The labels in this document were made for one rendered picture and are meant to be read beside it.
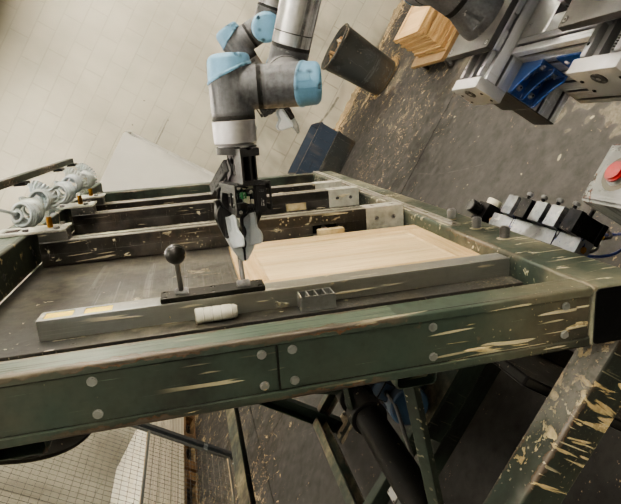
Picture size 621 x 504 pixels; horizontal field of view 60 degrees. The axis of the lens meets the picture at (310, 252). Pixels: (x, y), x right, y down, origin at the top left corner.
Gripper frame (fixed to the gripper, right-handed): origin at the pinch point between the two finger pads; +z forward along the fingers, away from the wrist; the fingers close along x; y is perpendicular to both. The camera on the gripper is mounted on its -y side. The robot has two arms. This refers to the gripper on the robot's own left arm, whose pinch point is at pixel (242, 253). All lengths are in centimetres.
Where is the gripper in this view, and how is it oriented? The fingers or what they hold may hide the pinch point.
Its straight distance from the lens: 102.9
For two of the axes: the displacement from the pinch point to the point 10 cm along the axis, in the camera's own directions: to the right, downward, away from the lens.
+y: 5.4, 1.7, -8.2
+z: 0.7, 9.7, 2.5
